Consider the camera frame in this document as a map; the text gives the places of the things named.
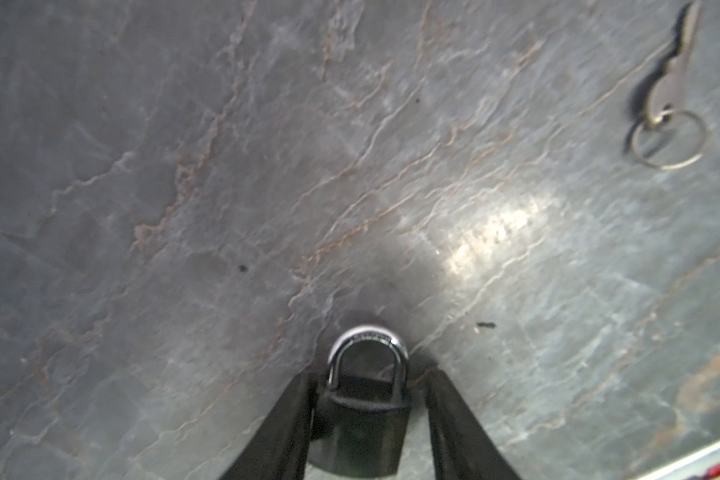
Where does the dark grey padlock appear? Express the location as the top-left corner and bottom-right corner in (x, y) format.
(308, 325), (411, 479)

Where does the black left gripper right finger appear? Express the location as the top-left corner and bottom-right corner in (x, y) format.
(425, 368), (520, 480)

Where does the small silver key with ring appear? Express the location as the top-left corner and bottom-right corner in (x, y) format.
(629, 1), (711, 172)

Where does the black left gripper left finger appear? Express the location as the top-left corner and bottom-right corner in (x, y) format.
(220, 372), (316, 480)

